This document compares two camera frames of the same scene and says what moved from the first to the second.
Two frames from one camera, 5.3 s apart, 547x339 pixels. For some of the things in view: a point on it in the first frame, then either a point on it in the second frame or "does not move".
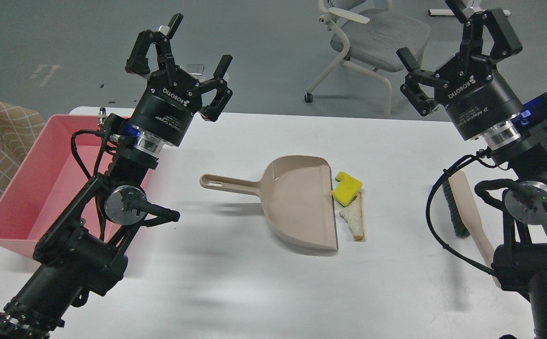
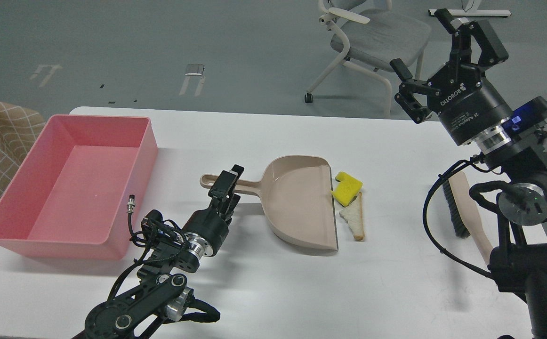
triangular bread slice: [353, 214] does not move
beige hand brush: [465, 218] does not move
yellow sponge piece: [345, 191] does not move
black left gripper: [172, 96] -> [209, 223]
